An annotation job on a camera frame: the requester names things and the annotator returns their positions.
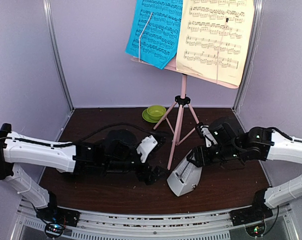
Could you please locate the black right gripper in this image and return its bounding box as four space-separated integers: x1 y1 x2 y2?
186 144 242 169

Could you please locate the white metronome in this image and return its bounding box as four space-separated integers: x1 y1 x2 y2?
167 157 202 197

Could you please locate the pink music stand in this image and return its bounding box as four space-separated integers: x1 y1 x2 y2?
129 56 240 171

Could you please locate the yellow sheet music page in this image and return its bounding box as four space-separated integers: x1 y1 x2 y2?
176 0 255 89

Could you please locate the blue sheet music page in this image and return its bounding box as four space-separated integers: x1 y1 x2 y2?
125 0 183 70

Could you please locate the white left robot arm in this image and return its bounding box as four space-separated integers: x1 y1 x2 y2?
0 122 169 222

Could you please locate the green bowl with saucer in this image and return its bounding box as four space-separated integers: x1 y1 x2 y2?
142 105 166 123

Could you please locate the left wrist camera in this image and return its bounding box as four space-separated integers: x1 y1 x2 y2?
136 135 166 164

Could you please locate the aluminium front rail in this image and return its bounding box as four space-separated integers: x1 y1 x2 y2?
15 197 295 240

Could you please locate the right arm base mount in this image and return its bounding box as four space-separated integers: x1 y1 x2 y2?
229 206 273 238

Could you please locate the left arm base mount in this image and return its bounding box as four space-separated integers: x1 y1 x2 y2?
35 207 80 239

